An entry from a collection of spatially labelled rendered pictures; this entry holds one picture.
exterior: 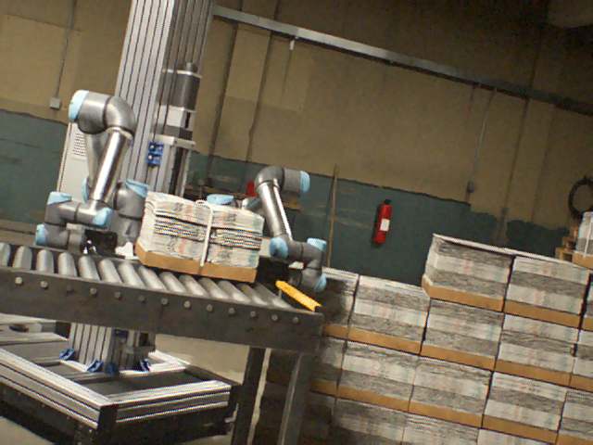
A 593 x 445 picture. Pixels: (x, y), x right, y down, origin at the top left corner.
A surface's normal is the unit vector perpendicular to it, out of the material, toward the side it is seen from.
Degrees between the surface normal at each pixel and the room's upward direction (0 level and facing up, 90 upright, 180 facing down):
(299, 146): 90
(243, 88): 90
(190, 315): 90
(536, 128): 90
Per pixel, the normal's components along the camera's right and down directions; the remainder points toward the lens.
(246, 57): 0.30, 0.11
